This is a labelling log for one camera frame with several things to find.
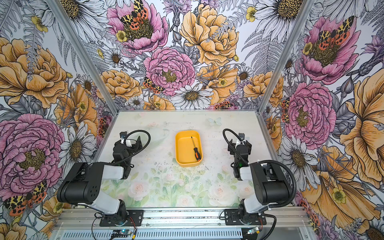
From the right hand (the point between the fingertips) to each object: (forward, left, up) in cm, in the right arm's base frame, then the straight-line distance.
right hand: (238, 143), depth 93 cm
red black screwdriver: (-5, +25, -5) cm, 26 cm away
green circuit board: (-42, +60, -7) cm, 73 cm away
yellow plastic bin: (-3, +33, -6) cm, 34 cm away
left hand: (+3, +65, +2) cm, 65 cm away
